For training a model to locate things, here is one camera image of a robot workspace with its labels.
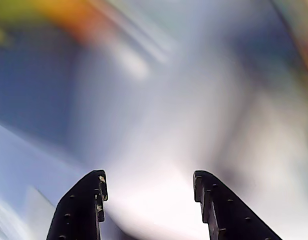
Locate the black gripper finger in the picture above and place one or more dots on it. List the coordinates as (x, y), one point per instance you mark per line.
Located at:
(76, 215)
(231, 217)

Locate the blue wooden toy kitchen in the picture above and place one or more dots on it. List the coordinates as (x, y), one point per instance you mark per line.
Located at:
(31, 87)

